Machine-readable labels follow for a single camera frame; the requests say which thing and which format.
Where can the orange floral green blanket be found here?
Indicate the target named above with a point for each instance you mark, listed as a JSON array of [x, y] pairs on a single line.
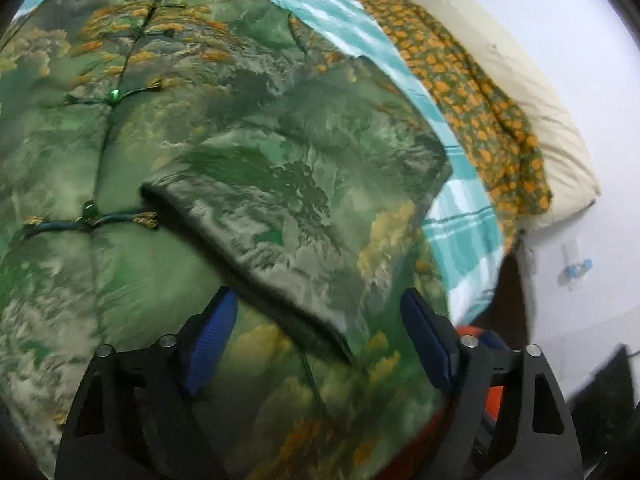
[[465, 95]]

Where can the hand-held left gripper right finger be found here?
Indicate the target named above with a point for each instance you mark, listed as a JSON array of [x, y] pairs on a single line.
[[425, 342]]

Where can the green landscape print jacket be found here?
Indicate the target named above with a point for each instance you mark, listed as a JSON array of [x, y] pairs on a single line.
[[250, 160]]

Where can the cream pillow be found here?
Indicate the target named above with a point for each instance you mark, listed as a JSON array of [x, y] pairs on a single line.
[[540, 110]]

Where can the clear plastic bottle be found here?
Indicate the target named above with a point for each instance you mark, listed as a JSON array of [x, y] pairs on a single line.
[[575, 269]]

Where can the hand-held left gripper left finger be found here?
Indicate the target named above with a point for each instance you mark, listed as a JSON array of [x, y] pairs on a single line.
[[210, 342]]

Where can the teal plaid bed sheet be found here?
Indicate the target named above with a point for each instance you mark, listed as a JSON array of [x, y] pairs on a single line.
[[465, 220]]

